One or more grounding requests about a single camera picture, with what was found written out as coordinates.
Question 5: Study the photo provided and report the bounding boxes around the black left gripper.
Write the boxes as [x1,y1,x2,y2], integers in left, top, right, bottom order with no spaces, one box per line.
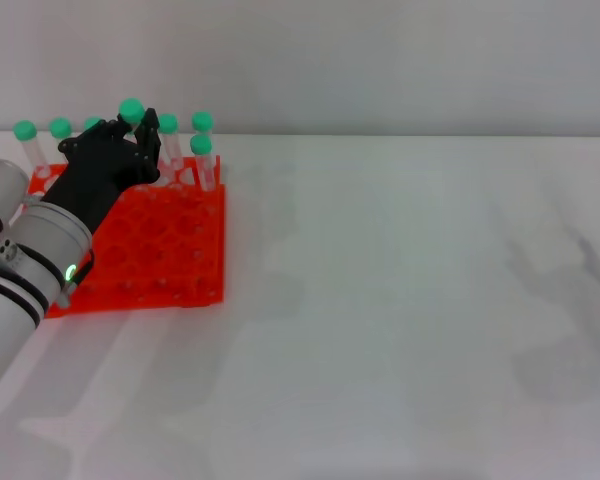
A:
[40,107,162,235]

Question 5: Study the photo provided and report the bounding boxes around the orange plastic test tube rack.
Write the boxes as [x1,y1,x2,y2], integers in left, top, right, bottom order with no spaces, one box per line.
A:
[27,154,227,319]

